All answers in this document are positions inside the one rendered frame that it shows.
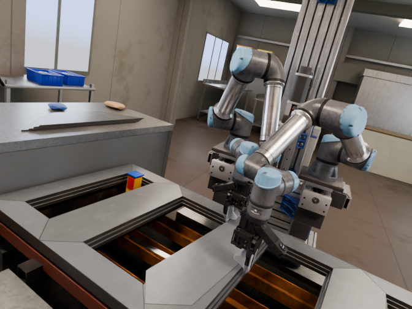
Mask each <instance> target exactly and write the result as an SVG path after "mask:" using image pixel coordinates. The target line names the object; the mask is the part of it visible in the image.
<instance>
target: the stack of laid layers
mask: <svg viewBox="0 0 412 309"><path fill-rule="evenodd" d="M126 181H128V174H123V175H119V176H116V177H112V178H108V179H105V180H101V181H97V182H94V183H90V184H87V185H83V186H79V187H76V188H72V189H68V190H65V191H61V192H58V193H54V194H50V195H47V196H43V197H39V198H36V199H32V200H27V201H25V202H26V203H28V204H29V205H30V206H32V207H34V208H35V209H38V208H42V207H46V206H48V205H51V204H55V203H58V202H62V201H64V200H68V199H71V198H74V197H78V196H81V195H84V194H88V193H91V192H94V191H98V190H100V189H104V188H108V187H110V186H114V185H117V184H120V183H124V182H126ZM151 183H154V182H152V181H150V180H148V179H146V178H143V177H142V184H141V185H142V186H145V185H149V184H151ZM181 205H182V206H184V207H186V208H188V209H190V210H192V211H194V212H196V213H198V214H200V215H202V216H204V217H206V218H208V219H210V220H212V221H214V222H216V223H218V224H220V225H222V224H224V223H225V219H224V216H223V215H220V214H219V213H217V212H214V211H213V210H211V209H209V208H207V207H204V206H202V205H200V204H198V203H196V202H194V201H192V200H189V199H187V198H185V197H183V196H181V197H179V198H178V199H175V200H173V201H171V202H169V203H166V204H164V205H162V206H160V207H158V208H156V209H154V210H151V211H149V212H147V213H145V214H142V215H140V216H138V217H136V218H134V219H132V220H130V221H127V222H125V223H123V224H121V225H119V226H117V227H114V228H113V229H110V230H108V231H106V232H103V233H101V234H99V235H97V236H95V237H93V238H91V239H89V240H86V241H84V243H86V244H87V245H88V246H90V247H91V248H92V249H96V248H98V247H100V246H102V245H104V244H106V243H108V242H110V241H112V240H114V239H116V238H118V237H120V236H122V235H124V234H126V233H128V232H130V231H132V230H134V229H136V228H138V227H140V226H141V225H143V224H145V223H147V222H149V221H151V220H153V219H155V218H157V217H159V216H161V215H163V214H165V213H167V212H169V211H171V210H173V209H175V208H177V207H179V206H181ZM0 220H1V221H2V222H3V223H4V224H5V225H7V226H8V227H9V228H11V230H13V231H14V232H16V233H17V234H18V235H19V236H20V237H22V238H23V239H25V240H26V241H27V242H28V243H29V244H31V245H32V246H33V247H34V248H35V249H37V250H38V251H40V252H41V253H42V254H43V255H44V256H46V257H47V258H48V259H49V260H51V261H52V262H53V263H55V264H56V265H57V266H58V267H59V268H61V269H62V270H63V271H65V272H66V273H67V274H68V275H70V276H71V277H72V278H73V279H74V280H76V281H77V282H78V283H80V284H81V285H82V286H83V287H85V288H86V289H87V290H89V292H91V293H92V294H94V295H95V296H96V297H97V298H98V299H100V300H101V301H102V302H104V303H105V304H106V305H107V306H108V307H110V308H111V309H128V308H127V307H125V306H124V305H123V304H122V303H120V302H119V301H117V300H116V299H115V298H114V297H112V296H111V295H110V294H109V293H107V292H106V291H104V290H103V289H102V288H101V287H99V286H98V285H97V284H96V283H94V282H93V281H91V280H90V279H89V278H88V277H86V276H85V275H84V274H82V273H81V272H80V271H78V270H77V269H76V268H75V267H73V266H72V265H70V263H68V262H67V261H65V260H64V259H63V258H62V257H60V256H59V255H58V254H56V253H55V252H54V251H52V250H51V249H50V248H49V247H47V246H46V245H44V244H43V243H42V242H41V241H40V240H38V239H37V238H35V236H33V235H32V234H30V233H29V232H28V231H26V230H25V229H24V228H22V227H21V226H20V225H19V224H17V223H16V222H15V221H14V220H12V219H11V218H9V217H8V216H7V215H6V214H4V213H3V212H2V211H0ZM267 248H268V249H270V248H269V246H268V245H267V244H266V242H263V243H262V244H261V245H260V248H259V251H258V253H257V256H256V258H255V260H254V262H253V265H254V264H255V263H256V261H257V260H258V259H259V258H260V257H261V256H262V254H263V253H264V251H265V250H266V249H267ZM286 248H287V249H288V251H287V252H286V254H285V255H284V257H286V258H288V259H290V260H292V261H294V262H296V263H298V264H300V265H302V266H304V267H306V268H308V269H310V270H312V271H314V272H316V273H318V274H320V275H322V276H325V280H324V282H323V285H322V288H321V292H320V294H319V297H318V300H317V303H316V306H315V309H321V305H322V302H323V299H324V296H325V293H326V290H327V286H328V284H329V280H330V277H331V274H332V271H333V268H331V267H329V266H327V265H325V264H323V263H321V262H319V261H317V260H314V259H312V258H310V257H308V256H306V255H304V254H302V253H300V252H298V251H296V250H294V249H292V248H290V247H288V246H286ZM270 250H271V249H270ZM253 265H252V266H253ZM245 275H246V273H244V272H243V267H242V266H241V265H240V264H238V265H237V266H236V267H235V268H234V269H232V270H231V271H230V272H229V273H228V274H227V275H226V276H225V277H224V278H222V279H221V280H220V281H219V282H218V283H217V284H215V285H214V287H212V288H211V289H210V290H209V291H208V292H207V293H205V294H204V295H203V296H202V297H201V298H200V299H199V300H198V301H197V302H195V303H194V304H193V305H192V306H191V305H158V304H145V284H143V302H144V309H218V308H219V307H220V306H221V305H222V303H223V302H224V301H225V300H226V299H227V297H228V296H229V295H230V293H231V292H232V291H233V290H234V289H235V287H236V286H237V285H238V284H239V283H240V281H241V280H242V279H243V277H244V276H245ZM387 308H389V309H412V306H411V305H408V304H406V303H404V302H402V301H400V300H398V299H396V298H394V297H391V296H389V295H387V294H386V309H387Z"/></svg>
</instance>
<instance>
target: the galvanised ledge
mask: <svg viewBox="0 0 412 309"><path fill-rule="evenodd" d="M176 216H177V217H179V218H181V219H183V220H185V221H186V222H188V223H190V224H192V225H194V226H196V227H198V228H199V229H202V230H203V231H205V232H208V233H209V232H210V231H212V230H214V229H216V228H217V227H219V226H220V224H218V223H216V222H214V221H212V220H210V219H208V218H206V217H204V216H202V215H200V214H198V213H196V212H194V211H192V210H190V209H188V208H186V207H184V208H182V209H181V210H179V211H177V214H176ZM259 260H261V261H263V262H265V263H266V264H268V265H271V266H272V267H274V268H276V269H278V270H280V271H282V272H284V273H286V274H288V275H289V276H291V277H293V278H295V279H297V280H299V281H301V282H303V283H305V284H307V285H309V286H311V287H312V288H314V289H316V290H318V291H320V292H321V288H322V285H323V282H324V280H325V276H322V275H320V274H318V273H316V272H314V271H312V270H310V269H308V268H306V267H304V266H302V265H301V266H300V267H296V266H293V265H289V264H286V263H284V262H281V261H278V260H276V259H274V258H271V257H268V256H266V255H264V254H262V256H261V257H260V258H259Z"/></svg>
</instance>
